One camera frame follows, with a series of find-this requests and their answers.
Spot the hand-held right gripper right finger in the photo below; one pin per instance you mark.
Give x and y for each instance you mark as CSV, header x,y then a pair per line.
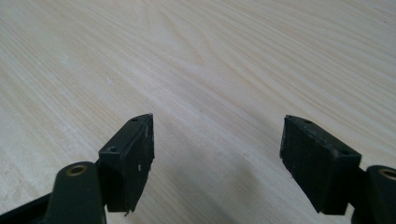
x,y
317,165

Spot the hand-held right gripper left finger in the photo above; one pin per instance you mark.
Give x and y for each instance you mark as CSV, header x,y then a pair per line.
x,y
130,161

